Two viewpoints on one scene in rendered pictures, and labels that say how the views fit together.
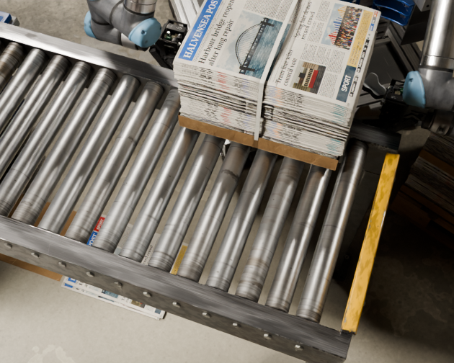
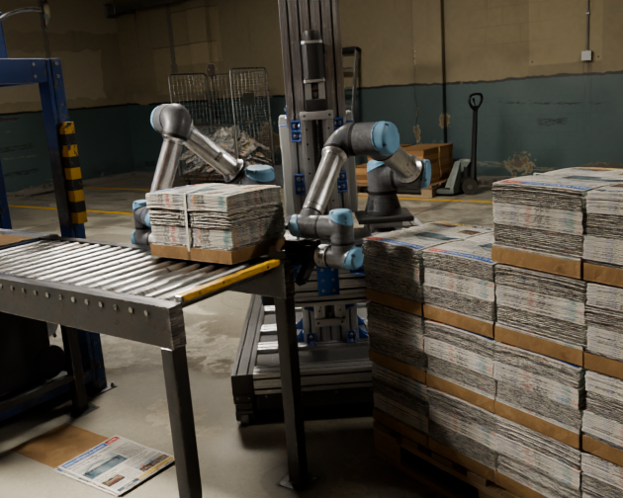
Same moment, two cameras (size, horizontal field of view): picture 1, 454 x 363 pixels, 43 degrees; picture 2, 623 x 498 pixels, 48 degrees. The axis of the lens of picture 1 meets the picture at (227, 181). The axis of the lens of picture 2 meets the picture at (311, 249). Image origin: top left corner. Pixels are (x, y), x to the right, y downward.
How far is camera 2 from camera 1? 1.86 m
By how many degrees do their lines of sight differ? 50
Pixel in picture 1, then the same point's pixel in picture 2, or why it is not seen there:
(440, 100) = (307, 223)
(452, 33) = (317, 190)
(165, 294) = (81, 291)
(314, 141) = (217, 238)
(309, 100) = (206, 198)
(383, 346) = not seen: outside the picture
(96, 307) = (71, 484)
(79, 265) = (43, 286)
